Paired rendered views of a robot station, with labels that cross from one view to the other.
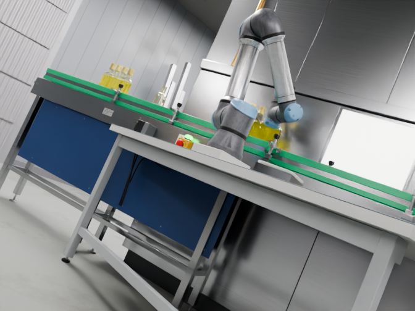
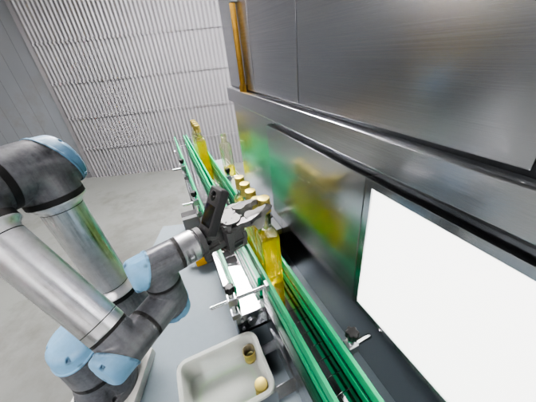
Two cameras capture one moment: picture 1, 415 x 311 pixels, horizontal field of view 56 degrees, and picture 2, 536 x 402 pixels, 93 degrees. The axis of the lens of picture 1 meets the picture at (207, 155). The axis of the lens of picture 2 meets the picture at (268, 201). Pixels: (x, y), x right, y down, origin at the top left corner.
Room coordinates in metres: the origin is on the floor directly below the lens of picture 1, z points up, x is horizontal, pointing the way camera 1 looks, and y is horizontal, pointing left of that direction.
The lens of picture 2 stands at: (1.60, -0.67, 1.54)
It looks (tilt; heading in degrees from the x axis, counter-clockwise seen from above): 31 degrees down; 41
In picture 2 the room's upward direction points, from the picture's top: 6 degrees counter-clockwise
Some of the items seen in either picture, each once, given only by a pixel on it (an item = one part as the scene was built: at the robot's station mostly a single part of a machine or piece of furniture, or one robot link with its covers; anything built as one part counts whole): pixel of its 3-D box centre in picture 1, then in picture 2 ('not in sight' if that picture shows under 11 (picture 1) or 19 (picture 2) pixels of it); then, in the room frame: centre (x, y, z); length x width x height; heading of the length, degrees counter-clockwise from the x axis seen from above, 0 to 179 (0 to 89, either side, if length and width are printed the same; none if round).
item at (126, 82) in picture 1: (123, 88); (202, 147); (2.57, 0.69, 1.02); 0.06 x 0.06 x 0.28; 61
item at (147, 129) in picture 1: (144, 130); (191, 220); (2.17, 0.37, 0.79); 0.08 x 0.08 x 0.08; 61
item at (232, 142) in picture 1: (228, 143); (101, 375); (1.56, -0.06, 0.83); 0.15 x 0.15 x 0.10
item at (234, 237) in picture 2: not in sight; (219, 234); (1.90, -0.24, 1.15); 0.12 x 0.08 x 0.09; 167
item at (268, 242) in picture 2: (269, 142); (269, 254); (2.04, -0.27, 0.99); 0.06 x 0.06 x 0.21; 62
